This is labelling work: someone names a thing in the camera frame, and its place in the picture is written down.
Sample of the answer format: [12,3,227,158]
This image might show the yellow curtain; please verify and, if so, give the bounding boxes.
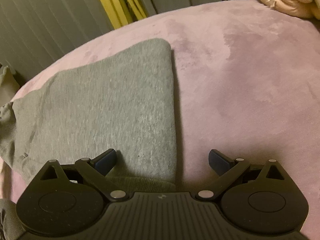
[99,0,147,29]

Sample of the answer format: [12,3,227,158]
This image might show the grey pants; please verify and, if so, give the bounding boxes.
[0,37,179,196]

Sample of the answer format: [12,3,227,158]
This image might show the grey curtain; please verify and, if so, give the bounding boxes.
[1,0,221,82]

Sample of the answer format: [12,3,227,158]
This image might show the pink bed blanket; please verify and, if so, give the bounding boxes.
[14,0,319,239]

